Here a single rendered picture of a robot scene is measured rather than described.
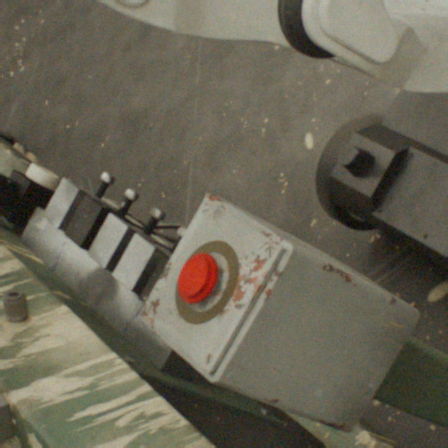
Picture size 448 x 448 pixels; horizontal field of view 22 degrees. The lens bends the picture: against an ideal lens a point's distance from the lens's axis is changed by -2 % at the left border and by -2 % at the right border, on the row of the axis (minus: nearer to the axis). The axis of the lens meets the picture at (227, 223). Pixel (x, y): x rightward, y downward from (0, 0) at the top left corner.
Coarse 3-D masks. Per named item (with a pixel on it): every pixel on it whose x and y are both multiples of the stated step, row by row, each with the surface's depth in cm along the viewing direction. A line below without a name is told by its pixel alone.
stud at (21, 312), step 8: (8, 296) 119; (16, 296) 119; (24, 296) 119; (8, 304) 118; (16, 304) 118; (24, 304) 119; (8, 312) 119; (16, 312) 119; (24, 312) 119; (8, 320) 119; (16, 320) 119
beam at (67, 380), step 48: (0, 288) 126; (48, 288) 127; (0, 336) 117; (48, 336) 117; (96, 336) 117; (0, 384) 110; (48, 384) 109; (96, 384) 109; (144, 384) 109; (48, 432) 103; (96, 432) 102; (144, 432) 102; (192, 432) 102
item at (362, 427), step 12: (0, 132) 308; (0, 144) 279; (12, 144) 309; (0, 156) 277; (12, 156) 272; (24, 156) 280; (0, 168) 274; (12, 168) 270; (24, 168) 267; (300, 420) 181; (312, 420) 179; (360, 420) 179; (312, 432) 178; (324, 432) 177; (336, 432) 175; (360, 432) 172; (372, 432) 173; (324, 444) 176; (336, 444) 174; (348, 444) 173; (360, 444) 171; (372, 444) 170; (384, 444) 169; (396, 444) 175
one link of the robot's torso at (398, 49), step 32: (320, 0) 137; (352, 0) 139; (384, 0) 157; (416, 0) 163; (320, 32) 139; (352, 32) 141; (384, 32) 143; (416, 32) 153; (352, 64) 144; (384, 64) 146; (416, 64) 155
